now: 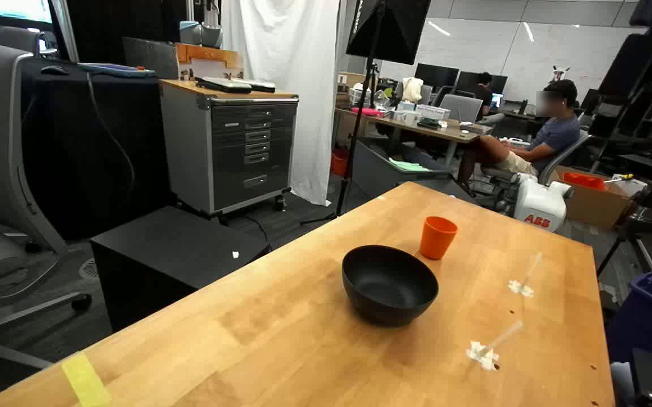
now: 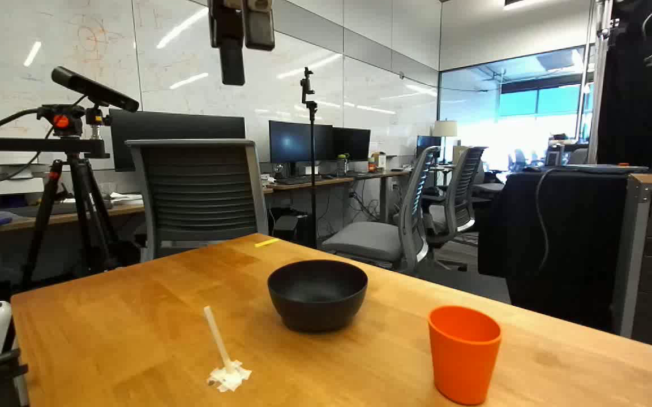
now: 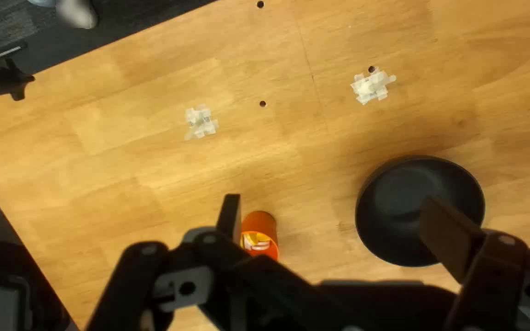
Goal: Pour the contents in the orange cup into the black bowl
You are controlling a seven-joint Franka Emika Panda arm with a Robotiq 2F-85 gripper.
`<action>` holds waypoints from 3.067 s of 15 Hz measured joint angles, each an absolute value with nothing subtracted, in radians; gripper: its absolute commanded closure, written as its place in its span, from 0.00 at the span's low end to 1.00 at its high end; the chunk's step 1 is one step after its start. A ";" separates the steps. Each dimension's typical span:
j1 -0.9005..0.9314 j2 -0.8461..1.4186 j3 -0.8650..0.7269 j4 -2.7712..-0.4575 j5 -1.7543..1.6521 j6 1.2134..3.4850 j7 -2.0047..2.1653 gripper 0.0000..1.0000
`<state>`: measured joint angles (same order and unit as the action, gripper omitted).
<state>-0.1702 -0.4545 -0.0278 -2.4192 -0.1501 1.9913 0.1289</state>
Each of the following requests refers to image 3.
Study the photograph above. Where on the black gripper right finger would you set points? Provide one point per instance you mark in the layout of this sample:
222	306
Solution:
450	236

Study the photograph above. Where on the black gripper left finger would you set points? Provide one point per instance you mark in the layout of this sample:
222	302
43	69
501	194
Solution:
229	216

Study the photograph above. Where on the orange plastic cup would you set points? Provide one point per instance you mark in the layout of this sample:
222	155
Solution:
260	234

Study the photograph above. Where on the black bowl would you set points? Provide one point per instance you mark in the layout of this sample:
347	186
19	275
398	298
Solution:
391	201

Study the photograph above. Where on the white tape mark far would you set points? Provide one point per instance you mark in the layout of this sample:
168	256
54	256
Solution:
373	87

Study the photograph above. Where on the white sneaker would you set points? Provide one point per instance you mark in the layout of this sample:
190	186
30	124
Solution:
80	13

